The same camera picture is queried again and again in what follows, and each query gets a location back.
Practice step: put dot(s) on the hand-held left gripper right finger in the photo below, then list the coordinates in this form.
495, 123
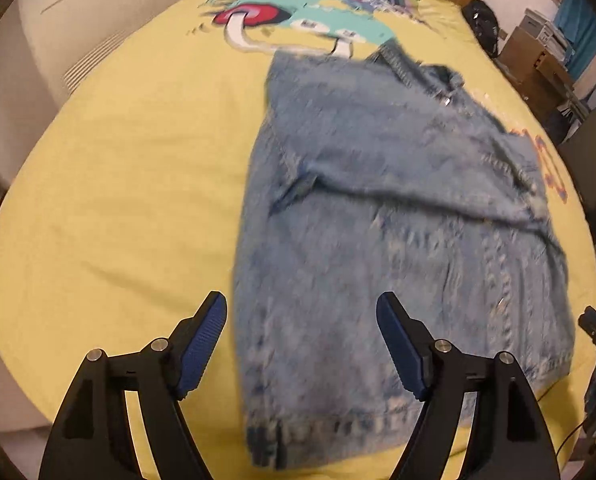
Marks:
403, 345

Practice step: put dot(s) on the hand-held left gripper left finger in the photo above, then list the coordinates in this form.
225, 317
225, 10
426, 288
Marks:
203, 345

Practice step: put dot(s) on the blue denim jacket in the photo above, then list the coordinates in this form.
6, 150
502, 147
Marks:
378, 210

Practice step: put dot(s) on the grey chair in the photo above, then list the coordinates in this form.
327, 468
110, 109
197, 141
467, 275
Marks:
595, 160

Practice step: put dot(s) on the yellow printed blanket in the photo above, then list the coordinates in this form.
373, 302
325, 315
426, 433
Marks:
128, 185

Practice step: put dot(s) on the wooden desk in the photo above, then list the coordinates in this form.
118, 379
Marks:
533, 70

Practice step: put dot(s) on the teal curtain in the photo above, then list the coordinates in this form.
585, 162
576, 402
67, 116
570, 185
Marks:
585, 35

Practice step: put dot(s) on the white storage boxes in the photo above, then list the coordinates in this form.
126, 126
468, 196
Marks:
540, 27

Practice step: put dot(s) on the black backpack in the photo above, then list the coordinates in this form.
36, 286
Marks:
480, 25

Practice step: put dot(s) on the white wardrobe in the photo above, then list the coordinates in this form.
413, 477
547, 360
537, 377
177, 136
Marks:
78, 20

